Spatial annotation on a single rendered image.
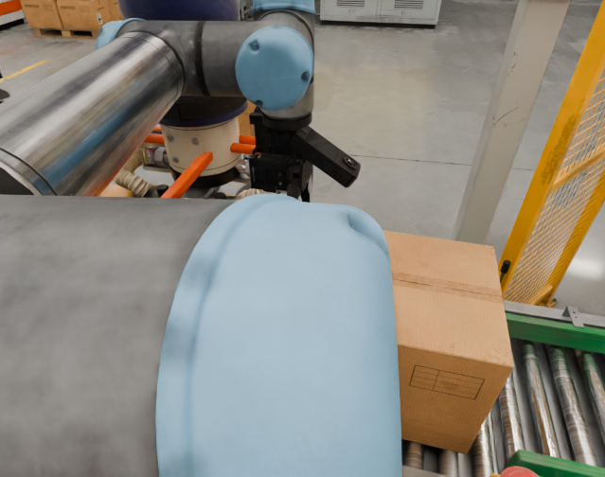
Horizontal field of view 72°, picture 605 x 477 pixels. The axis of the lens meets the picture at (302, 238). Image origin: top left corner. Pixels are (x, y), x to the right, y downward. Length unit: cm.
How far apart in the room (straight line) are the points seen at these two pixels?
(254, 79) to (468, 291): 82
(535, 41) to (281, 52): 148
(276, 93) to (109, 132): 19
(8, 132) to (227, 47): 26
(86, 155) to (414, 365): 86
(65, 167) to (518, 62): 172
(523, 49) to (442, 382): 125
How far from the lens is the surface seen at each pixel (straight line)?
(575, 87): 135
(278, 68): 43
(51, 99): 30
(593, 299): 281
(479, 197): 208
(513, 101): 190
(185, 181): 84
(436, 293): 108
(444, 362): 100
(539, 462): 128
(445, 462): 130
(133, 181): 103
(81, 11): 801
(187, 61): 47
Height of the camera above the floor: 169
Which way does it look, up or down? 39 degrees down
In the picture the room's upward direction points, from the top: straight up
